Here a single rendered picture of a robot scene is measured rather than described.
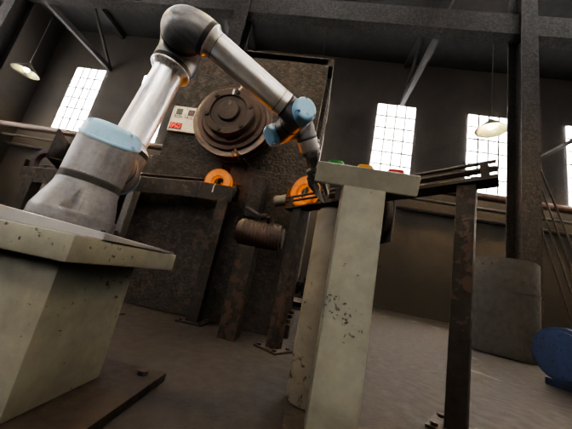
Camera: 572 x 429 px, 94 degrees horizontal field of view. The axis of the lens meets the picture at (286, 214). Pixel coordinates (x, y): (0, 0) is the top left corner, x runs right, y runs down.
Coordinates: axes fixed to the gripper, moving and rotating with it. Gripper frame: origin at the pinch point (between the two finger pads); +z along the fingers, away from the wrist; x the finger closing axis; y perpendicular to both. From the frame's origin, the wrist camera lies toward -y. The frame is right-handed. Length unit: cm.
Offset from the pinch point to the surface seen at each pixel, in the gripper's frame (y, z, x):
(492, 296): -117, 166, 128
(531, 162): -306, 115, 313
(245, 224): -9.3, 3.2, -37.1
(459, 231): 28.3, 14.0, 35.3
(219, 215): -27, -1, -54
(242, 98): -54, -55, -26
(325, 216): 32.1, -3.4, -1.9
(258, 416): 64, 26, -28
